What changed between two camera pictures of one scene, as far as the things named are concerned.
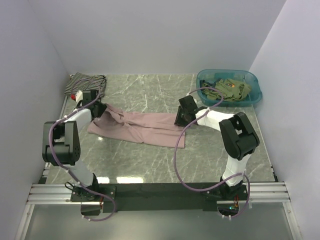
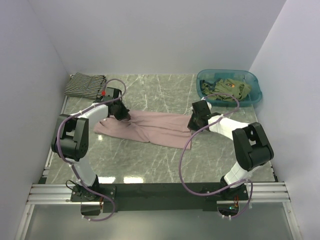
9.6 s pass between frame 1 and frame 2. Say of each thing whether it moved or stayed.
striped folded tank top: stayed
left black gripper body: moved
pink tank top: stayed
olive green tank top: stayed
